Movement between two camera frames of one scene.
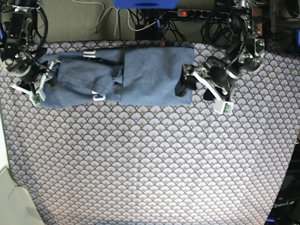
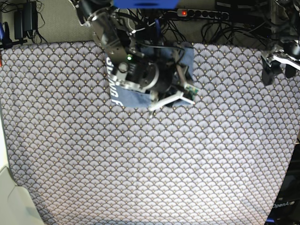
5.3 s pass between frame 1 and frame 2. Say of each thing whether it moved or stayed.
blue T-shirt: moved
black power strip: stayed
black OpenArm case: stayed
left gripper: moved
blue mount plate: stayed
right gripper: moved
